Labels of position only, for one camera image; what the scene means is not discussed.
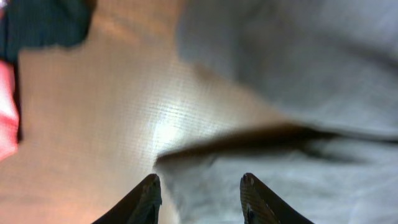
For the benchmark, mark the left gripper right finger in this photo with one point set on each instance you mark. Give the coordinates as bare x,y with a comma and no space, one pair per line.
260,205

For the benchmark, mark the red printed t-shirt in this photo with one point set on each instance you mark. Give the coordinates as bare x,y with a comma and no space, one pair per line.
9,111

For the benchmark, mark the grey shorts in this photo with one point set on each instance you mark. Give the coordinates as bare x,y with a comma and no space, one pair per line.
328,65

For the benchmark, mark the black garment under t-shirt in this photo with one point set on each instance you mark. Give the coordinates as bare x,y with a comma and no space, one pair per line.
43,23

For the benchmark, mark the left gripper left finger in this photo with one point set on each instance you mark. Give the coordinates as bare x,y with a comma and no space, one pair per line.
140,206

